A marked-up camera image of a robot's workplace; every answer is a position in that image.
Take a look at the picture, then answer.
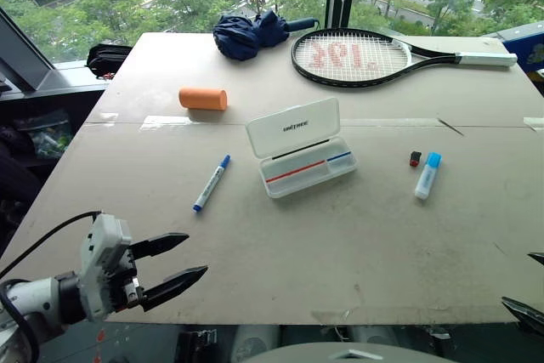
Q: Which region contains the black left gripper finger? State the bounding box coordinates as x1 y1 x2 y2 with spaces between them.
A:
139 264 209 312
128 232 190 260

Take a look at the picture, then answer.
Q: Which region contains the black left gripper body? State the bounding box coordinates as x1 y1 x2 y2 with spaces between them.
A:
108 245 145 312

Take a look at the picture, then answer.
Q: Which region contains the white transparent pencil case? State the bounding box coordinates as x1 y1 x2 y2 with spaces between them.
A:
245 96 358 200

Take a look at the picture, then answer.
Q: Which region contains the blue whiteboard marker pen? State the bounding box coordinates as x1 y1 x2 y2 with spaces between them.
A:
192 154 232 213

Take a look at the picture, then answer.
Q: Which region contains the blue capped highlighter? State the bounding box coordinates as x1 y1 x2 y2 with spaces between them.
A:
414 151 444 201

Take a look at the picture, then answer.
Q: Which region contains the orange foam cylinder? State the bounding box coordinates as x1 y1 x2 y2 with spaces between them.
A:
178 87 229 111

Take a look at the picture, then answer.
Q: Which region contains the clear bag of small items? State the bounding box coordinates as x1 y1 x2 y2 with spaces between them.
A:
14 110 73 159

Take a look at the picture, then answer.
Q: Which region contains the grey rounded robot torso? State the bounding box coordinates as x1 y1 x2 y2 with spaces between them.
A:
231 325 451 363

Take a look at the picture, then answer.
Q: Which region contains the black bag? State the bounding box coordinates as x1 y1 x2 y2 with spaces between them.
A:
86 43 133 80

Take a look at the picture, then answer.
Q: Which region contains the blue yellow box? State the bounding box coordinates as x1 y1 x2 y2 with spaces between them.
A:
488 20 544 96

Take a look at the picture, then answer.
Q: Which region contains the folded navy blue umbrella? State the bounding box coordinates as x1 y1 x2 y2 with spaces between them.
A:
212 9 320 61

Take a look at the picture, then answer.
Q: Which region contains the black white tennis racket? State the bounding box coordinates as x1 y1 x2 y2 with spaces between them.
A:
291 27 519 91

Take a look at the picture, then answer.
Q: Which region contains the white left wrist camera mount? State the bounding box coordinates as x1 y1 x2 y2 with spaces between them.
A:
78 213 133 322

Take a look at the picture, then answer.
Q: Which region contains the dark slanted window frame beam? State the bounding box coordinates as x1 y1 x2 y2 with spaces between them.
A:
0 8 55 93

